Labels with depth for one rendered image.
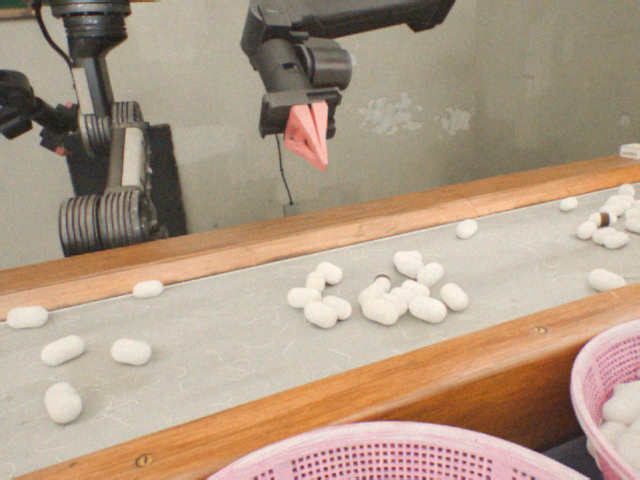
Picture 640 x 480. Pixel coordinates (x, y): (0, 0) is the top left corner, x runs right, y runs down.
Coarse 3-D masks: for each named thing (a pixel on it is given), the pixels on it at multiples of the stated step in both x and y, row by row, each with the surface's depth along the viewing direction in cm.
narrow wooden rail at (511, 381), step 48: (624, 288) 49; (480, 336) 42; (528, 336) 42; (576, 336) 41; (336, 384) 37; (384, 384) 37; (432, 384) 37; (480, 384) 38; (528, 384) 40; (192, 432) 34; (240, 432) 33; (288, 432) 33; (480, 432) 39; (528, 432) 41; (576, 432) 44
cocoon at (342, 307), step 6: (324, 300) 52; (330, 300) 52; (336, 300) 52; (342, 300) 52; (336, 306) 51; (342, 306) 51; (348, 306) 51; (342, 312) 51; (348, 312) 51; (342, 318) 51
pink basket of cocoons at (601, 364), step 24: (600, 336) 40; (624, 336) 41; (576, 360) 37; (600, 360) 40; (624, 360) 41; (576, 384) 35; (600, 384) 39; (576, 408) 33; (600, 408) 38; (600, 432) 30; (600, 456) 32
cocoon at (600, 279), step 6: (594, 270) 54; (600, 270) 54; (606, 270) 54; (594, 276) 54; (600, 276) 53; (606, 276) 53; (612, 276) 52; (618, 276) 52; (594, 282) 53; (600, 282) 53; (606, 282) 52; (612, 282) 52; (618, 282) 52; (624, 282) 52; (600, 288) 53; (606, 288) 52; (612, 288) 52
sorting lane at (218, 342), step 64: (320, 256) 69; (384, 256) 67; (448, 256) 66; (512, 256) 64; (576, 256) 63; (64, 320) 57; (128, 320) 55; (192, 320) 54; (256, 320) 53; (448, 320) 50; (0, 384) 46; (128, 384) 44; (192, 384) 43; (256, 384) 43; (0, 448) 38; (64, 448) 37
